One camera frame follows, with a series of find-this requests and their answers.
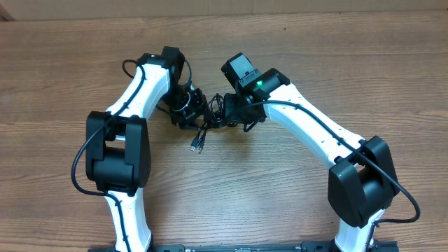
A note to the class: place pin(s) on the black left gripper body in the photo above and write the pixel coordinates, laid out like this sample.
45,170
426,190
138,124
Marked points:
186,106

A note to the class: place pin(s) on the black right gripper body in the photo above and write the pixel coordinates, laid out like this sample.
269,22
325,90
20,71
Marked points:
236,112

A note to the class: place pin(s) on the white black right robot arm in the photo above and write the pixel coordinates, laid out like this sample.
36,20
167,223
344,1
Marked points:
361,177

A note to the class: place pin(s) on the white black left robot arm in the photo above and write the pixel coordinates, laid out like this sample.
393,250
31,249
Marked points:
117,149

